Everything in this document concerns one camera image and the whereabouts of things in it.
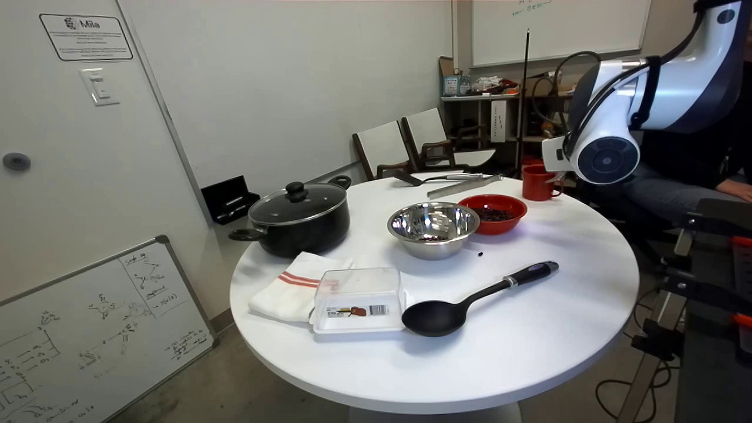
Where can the red cup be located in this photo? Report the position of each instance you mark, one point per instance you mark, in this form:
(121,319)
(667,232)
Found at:
(540,188)

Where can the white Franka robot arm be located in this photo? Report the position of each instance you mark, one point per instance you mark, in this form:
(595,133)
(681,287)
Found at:
(674,84)

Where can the silver metal bowl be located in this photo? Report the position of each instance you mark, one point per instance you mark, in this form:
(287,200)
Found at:
(434,235)

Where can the dark beans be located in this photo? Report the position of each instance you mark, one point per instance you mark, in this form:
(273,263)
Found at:
(494,211)

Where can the black ladle spoon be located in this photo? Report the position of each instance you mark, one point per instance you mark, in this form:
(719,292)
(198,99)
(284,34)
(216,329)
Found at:
(437,317)

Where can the red bowl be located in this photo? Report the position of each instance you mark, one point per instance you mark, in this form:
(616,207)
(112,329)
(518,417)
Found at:
(507,224)

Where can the black slotted spatula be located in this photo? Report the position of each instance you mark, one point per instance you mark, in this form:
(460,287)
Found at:
(408,179)

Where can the wooden chair white seat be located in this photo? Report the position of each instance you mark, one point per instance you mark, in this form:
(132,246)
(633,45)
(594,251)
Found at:
(426,124)
(385,144)

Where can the black cooking pot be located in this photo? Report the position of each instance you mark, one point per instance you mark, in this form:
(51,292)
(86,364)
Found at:
(306,235)

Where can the black pot lid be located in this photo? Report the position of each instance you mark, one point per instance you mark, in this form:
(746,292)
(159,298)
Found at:
(301,207)

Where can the clear plastic container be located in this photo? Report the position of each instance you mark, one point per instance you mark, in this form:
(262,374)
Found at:
(356,297)

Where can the metal tongs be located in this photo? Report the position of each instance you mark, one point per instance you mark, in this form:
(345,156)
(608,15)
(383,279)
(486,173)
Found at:
(461,185)

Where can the white cloth red stripes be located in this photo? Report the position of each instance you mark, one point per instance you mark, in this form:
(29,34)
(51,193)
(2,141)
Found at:
(284,301)

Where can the cluttered desk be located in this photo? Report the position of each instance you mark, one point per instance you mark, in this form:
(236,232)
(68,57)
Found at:
(472,97)

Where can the thin black pole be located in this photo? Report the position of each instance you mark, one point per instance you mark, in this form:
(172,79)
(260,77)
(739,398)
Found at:
(524,95)

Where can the small framed whiteboard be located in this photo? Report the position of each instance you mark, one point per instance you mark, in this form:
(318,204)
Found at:
(96,344)

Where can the white door sign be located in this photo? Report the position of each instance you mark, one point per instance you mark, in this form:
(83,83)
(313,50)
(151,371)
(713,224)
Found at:
(86,36)

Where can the round door lock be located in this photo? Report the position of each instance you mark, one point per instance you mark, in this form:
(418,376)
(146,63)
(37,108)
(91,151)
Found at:
(15,162)

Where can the orange black clamp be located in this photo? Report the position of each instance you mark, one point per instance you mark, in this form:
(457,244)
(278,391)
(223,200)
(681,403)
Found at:
(743,319)
(743,242)

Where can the large wall whiteboard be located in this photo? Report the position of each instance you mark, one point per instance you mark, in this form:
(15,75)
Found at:
(566,27)

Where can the white switch plate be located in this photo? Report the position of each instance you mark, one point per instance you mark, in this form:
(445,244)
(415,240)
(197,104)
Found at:
(99,84)

